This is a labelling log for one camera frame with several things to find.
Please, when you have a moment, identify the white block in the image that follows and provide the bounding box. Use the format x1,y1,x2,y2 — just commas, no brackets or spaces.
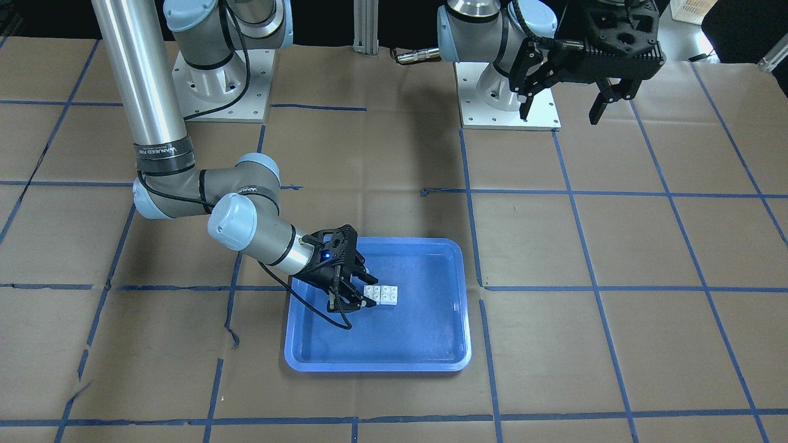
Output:
363,284,382,303
378,284,398,306

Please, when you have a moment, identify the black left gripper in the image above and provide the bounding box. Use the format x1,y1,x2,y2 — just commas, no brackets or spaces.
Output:
509,1,666,124

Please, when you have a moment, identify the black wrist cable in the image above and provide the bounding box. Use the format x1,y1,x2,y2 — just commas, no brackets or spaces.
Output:
134,0,353,330
511,0,585,50

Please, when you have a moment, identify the blue plastic tray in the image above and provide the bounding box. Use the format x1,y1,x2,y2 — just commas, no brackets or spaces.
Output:
284,237,472,372

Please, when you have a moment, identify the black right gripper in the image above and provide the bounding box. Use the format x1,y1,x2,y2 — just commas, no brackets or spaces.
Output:
300,225,378,309

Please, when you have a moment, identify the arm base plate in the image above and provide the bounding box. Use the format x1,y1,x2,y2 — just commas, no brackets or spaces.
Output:
454,62,562,131
172,49,276,124

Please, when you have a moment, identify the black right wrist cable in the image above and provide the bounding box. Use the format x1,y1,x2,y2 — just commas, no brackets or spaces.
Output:
134,0,353,330

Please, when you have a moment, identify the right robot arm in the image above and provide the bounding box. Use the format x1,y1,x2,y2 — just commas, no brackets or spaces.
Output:
93,1,377,312

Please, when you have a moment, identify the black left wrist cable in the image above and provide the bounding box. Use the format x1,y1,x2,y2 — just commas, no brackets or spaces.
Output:
511,0,585,50

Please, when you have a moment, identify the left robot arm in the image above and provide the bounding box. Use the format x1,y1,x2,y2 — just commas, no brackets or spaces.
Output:
437,1,666,124

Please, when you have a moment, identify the aluminium frame post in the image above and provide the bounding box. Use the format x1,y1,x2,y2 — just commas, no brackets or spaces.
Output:
353,0,379,58

